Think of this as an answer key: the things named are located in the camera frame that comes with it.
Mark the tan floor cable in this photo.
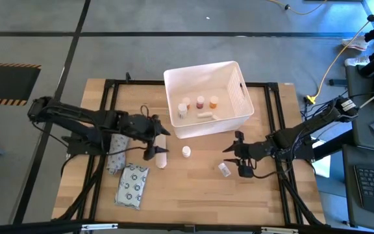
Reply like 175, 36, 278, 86
269, 0, 328, 16

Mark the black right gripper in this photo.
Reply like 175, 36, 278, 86
223, 130, 274, 179

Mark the black metal table frame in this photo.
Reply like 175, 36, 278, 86
0, 71, 374, 234

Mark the silver metal bracket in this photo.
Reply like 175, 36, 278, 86
81, 223, 119, 231
260, 227, 299, 234

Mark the flat grey patterned pack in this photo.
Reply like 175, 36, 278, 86
114, 164, 150, 211

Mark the black hazard-striped floor mat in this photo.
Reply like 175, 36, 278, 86
0, 62, 42, 107

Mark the yellow extension cable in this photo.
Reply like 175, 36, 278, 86
305, 0, 374, 105

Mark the rolled grey patterned pack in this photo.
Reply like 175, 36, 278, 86
106, 133, 131, 176

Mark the tall white pill bottle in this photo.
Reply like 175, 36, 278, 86
177, 103, 188, 120

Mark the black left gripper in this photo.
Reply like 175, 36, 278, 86
126, 114, 171, 162

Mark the long white bandage roll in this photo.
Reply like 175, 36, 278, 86
155, 133, 168, 170

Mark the person's white shoe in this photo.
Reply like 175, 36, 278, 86
345, 57, 370, 68
341, 35, 369, 52

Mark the dark grey desk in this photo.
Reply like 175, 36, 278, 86
342, 64, 374, 229

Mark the white plastic storage bin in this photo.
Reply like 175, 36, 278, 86
163, 60, 255, 140

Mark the clear bottle with capsules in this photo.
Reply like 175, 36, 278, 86
218, 162, 232, 178

